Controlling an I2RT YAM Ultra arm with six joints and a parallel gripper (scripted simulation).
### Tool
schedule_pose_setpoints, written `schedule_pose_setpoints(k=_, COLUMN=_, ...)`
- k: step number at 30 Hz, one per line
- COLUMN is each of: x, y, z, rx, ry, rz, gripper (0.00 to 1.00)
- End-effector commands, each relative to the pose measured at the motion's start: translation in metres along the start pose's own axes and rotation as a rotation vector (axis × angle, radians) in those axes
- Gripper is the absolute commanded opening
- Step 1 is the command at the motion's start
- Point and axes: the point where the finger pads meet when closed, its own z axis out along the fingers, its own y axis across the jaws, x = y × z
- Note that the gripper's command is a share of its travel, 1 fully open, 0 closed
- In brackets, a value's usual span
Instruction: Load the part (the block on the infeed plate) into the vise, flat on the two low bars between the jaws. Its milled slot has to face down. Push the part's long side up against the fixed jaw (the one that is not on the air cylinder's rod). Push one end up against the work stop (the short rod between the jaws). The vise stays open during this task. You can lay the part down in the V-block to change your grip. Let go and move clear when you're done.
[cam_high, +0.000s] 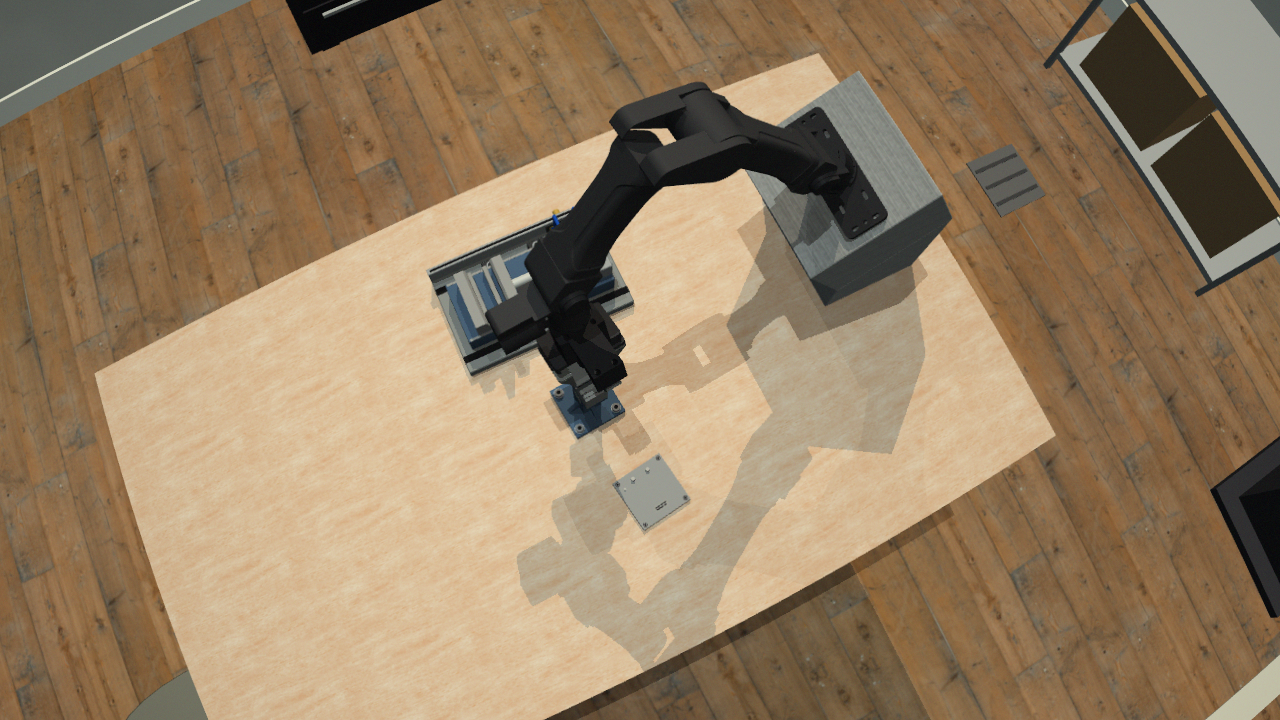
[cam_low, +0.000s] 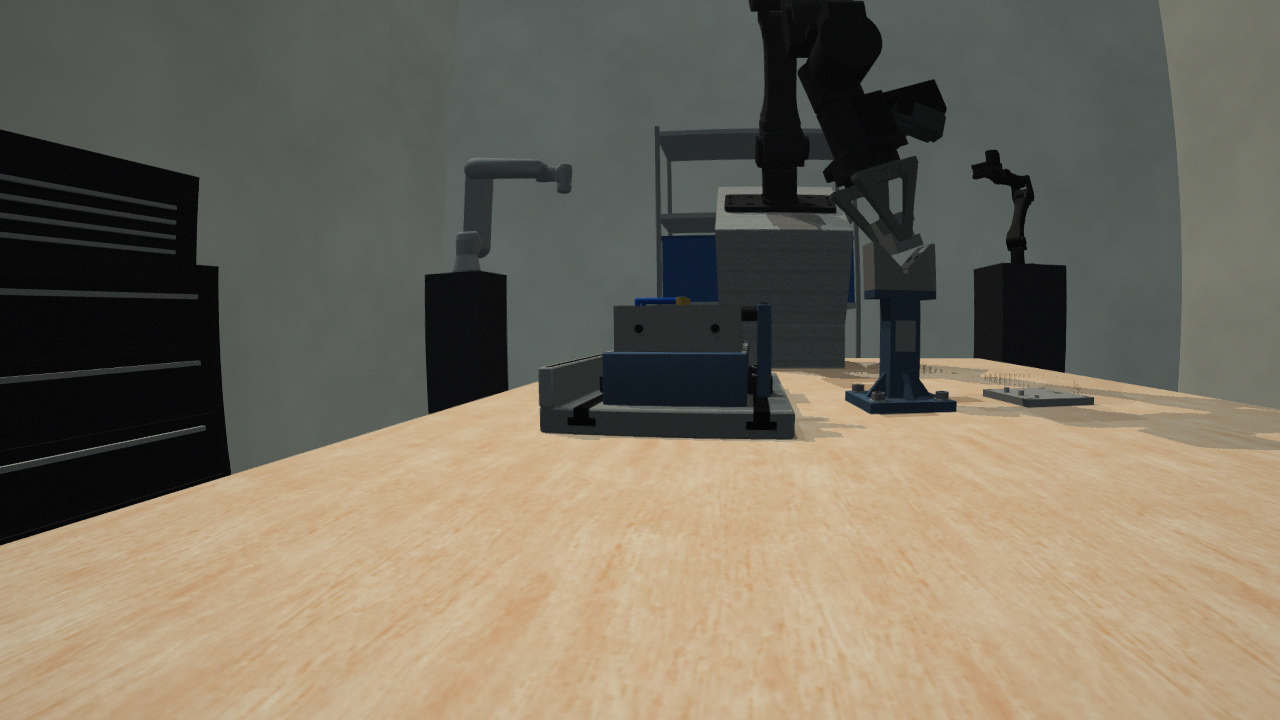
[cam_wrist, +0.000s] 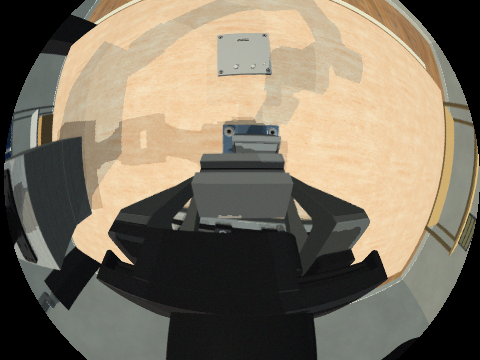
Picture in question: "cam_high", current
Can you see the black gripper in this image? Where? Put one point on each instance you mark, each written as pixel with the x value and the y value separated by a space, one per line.
pixel 547 346

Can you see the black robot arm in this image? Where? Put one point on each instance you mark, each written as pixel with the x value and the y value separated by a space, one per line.
pixel 565 265

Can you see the grey flat bar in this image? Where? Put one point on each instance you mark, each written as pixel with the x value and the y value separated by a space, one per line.
pixel 491 284
pixel 477 293

